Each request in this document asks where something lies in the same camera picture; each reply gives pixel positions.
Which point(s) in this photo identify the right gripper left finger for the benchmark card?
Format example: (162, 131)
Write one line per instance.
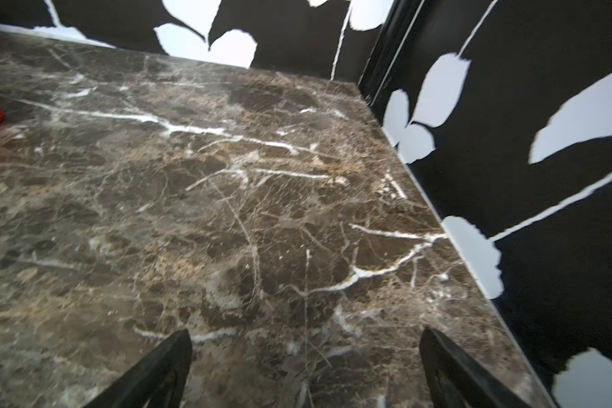
(157, 380)

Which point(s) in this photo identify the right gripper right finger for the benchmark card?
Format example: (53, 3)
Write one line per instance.
(455, 379)

